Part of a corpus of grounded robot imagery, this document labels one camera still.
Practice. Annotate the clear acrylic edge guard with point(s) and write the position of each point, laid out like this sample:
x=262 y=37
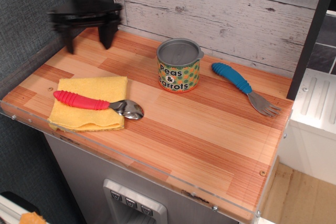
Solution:
x=85 y=142

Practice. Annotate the folded yellow cloth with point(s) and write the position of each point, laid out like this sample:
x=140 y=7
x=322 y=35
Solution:
x=111 y=89

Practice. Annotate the grey toy fridge cabinet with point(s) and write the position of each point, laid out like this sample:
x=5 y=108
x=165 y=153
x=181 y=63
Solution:
x=85 y=174

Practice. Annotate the orange sponge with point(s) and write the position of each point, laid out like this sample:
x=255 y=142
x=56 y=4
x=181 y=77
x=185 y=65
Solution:
x=31 y=218

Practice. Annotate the blue handled metal fork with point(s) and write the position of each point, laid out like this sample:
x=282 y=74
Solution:
x=258 y=102

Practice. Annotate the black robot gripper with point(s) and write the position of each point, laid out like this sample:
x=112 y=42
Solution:
x=86 y=13

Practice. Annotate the peas and carrots toy can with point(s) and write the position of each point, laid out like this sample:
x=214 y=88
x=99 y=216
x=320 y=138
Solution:
x=179 y=65

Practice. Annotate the silver dispenser button panel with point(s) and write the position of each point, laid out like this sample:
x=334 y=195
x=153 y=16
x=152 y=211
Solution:
x=129 y=206

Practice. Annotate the red handled metal spoon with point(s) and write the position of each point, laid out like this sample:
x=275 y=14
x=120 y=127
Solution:
x=127 y=108

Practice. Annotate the white toy sink unit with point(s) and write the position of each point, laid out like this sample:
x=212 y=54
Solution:
x=308 y=143

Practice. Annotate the dark right shelf post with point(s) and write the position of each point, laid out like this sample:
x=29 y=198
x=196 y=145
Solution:
x=311 y=38

